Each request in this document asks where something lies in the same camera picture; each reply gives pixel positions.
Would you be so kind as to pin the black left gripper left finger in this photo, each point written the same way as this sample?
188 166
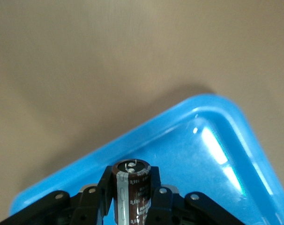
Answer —
90 206

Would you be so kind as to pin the dark brown cylindrical capacitor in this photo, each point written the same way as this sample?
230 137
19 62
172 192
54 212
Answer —
132 194

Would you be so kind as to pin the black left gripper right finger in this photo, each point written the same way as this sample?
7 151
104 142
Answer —
170 208

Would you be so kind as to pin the blue plastic tray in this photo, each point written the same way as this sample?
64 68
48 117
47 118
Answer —
191 152

